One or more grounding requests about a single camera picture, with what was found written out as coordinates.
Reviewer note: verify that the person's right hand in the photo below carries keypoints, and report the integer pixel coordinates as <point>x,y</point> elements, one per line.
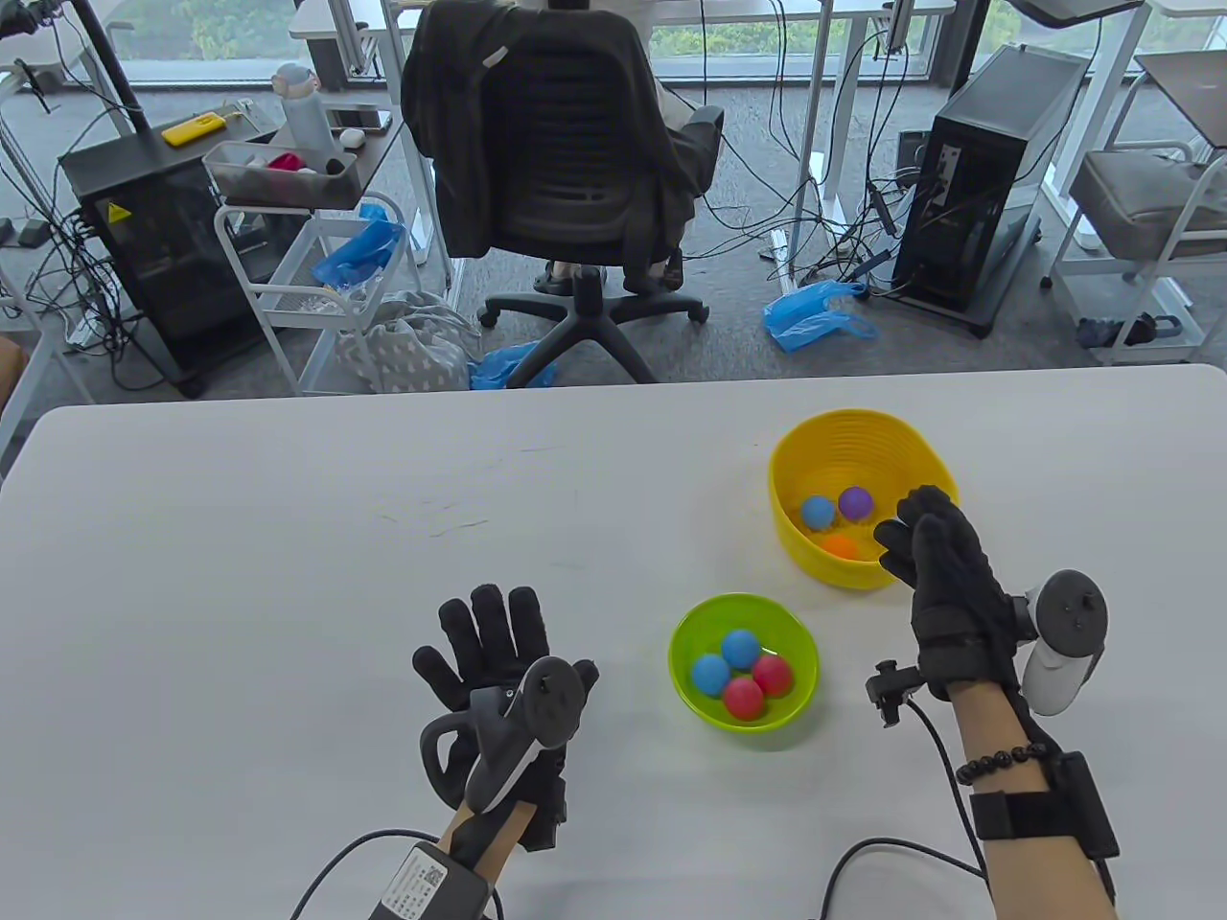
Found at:
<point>954,594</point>

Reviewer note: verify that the person's left hand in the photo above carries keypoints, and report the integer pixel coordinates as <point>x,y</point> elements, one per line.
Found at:
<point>491,632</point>

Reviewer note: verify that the orange ping pong ball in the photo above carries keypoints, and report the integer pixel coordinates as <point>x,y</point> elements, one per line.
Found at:
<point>840,546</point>

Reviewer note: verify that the purple ping pong ball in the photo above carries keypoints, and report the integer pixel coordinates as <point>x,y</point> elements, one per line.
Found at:
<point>854,501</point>

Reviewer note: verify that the blue ping pong ball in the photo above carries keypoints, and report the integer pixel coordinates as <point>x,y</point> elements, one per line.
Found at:
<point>817,512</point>
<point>710,673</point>
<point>739,648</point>

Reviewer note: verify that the yellow plastic bowl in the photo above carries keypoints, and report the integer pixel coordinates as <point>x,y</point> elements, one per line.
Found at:
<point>863,441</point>

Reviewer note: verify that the red ping pong ball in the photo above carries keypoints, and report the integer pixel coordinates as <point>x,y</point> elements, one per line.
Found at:
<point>744,697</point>
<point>773,675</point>

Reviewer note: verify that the person's right forearm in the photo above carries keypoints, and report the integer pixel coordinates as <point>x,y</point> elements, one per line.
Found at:
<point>1040,882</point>

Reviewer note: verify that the grey patterned fabric bag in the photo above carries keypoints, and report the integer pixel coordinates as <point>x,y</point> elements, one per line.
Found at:
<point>412,350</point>

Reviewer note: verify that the dark grey handheld controller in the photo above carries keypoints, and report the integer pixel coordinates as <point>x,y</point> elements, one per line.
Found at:
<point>1072,609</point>
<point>548,690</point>

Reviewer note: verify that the green plastic bowl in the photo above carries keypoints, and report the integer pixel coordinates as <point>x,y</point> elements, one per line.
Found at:
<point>709,613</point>

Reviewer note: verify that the black battery pack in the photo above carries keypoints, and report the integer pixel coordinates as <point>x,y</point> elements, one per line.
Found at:
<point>1088,805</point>

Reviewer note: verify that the grey labelled battery pack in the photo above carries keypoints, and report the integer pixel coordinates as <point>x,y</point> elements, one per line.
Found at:
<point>427,884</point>

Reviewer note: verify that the blue plastic bag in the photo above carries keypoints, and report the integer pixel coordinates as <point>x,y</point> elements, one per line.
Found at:
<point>359,251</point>
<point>810,321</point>
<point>503,366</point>

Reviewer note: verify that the white metal cart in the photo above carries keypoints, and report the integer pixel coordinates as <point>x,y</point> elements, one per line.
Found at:
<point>312,305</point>

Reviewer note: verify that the white power strip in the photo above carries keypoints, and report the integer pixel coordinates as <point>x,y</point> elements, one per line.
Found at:
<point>781,259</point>

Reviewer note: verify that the black computer tower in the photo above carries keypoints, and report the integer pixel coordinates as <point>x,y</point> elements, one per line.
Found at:
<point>987,192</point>

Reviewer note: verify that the white chair with grey cushion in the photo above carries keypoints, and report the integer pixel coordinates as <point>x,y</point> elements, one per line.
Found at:
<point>1141,196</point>

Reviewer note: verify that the black equipment cabinet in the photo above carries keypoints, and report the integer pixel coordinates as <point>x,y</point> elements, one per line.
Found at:
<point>163,278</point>

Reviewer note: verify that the grey plastic tray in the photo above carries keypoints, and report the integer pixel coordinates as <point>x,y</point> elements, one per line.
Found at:
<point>288,189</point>

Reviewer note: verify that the dark grey jacket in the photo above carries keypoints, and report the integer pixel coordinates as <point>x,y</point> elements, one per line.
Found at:
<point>446,144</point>

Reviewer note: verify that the black office chair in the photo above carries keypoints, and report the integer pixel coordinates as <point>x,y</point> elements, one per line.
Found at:
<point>575,144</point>

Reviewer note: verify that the grey desk with white legs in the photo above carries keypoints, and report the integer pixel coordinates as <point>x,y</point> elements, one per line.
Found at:
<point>379,144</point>

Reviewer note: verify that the small red item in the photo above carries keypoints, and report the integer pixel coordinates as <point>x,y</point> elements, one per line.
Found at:
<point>285,161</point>

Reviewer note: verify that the white earbud case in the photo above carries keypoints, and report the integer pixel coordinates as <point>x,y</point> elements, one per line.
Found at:
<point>351,137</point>

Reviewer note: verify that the black phone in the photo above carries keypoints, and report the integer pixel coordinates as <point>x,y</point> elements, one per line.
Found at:
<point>359,120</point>

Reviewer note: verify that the grey water bottle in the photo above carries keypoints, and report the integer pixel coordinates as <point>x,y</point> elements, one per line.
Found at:
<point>305,115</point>

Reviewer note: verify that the brown side table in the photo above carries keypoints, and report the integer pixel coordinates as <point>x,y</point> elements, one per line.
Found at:
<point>1189,91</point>

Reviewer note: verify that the yellow phone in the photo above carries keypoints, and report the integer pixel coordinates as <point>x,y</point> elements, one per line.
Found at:
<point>196,127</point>

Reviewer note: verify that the black stand pole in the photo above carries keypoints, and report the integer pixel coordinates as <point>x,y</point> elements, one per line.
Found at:
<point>107,62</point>

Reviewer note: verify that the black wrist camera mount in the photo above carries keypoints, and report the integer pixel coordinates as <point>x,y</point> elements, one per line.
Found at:
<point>891,688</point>
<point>544,815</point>

